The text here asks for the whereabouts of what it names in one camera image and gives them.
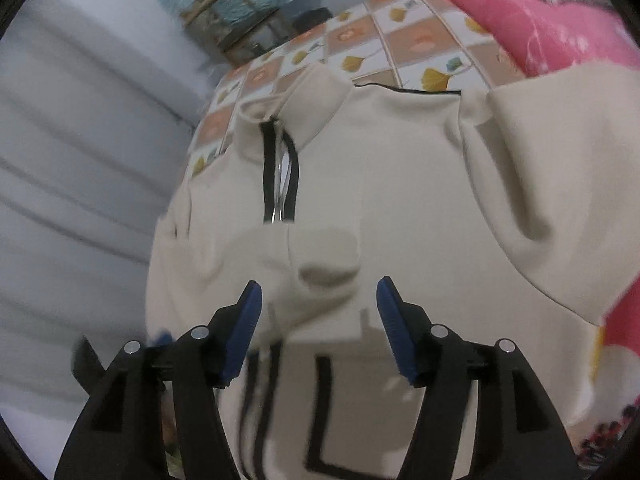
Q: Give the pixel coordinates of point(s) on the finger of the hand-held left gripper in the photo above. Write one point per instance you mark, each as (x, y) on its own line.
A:
(87, 360)

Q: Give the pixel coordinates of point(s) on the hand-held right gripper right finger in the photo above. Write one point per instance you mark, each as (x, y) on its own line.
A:
(395, 330)

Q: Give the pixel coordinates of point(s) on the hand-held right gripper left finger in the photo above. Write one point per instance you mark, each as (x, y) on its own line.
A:
(245, 330)

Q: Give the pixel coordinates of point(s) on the beige zip sweatshirt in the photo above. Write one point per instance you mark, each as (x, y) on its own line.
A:
(400, 185)

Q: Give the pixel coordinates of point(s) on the white curtain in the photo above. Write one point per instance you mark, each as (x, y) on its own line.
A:
(75, 160)

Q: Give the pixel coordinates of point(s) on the wooden chair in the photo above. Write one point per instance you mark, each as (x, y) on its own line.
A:
(210, 2)

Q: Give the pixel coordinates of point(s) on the pink floral blanket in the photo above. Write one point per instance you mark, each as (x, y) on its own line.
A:
(525, 25)

